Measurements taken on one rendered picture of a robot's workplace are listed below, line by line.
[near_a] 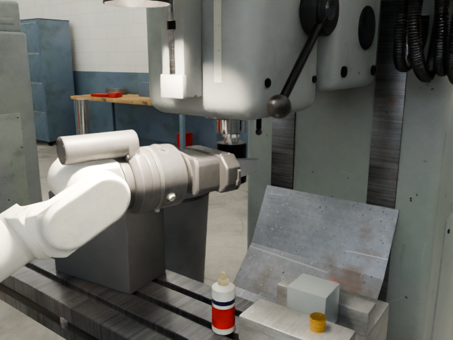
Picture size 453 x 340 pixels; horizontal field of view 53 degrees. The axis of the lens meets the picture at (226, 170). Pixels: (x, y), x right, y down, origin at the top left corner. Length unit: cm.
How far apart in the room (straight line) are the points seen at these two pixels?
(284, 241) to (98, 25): 692
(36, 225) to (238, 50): 31
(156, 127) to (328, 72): 623
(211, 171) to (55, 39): 743
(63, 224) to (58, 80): 749
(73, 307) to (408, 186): 70
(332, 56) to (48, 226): 47
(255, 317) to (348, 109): 52
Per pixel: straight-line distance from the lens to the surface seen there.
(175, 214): 259
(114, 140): 58
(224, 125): 68
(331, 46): 73
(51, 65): 794
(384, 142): 98
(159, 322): 87
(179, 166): 61
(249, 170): 69
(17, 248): 56
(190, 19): 59
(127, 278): 95
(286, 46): 63
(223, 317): 81
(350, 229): 102
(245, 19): 58
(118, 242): 93
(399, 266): 105
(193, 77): 59
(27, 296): 109
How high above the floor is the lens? 139
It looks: 14 degrees down
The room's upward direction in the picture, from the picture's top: straight up
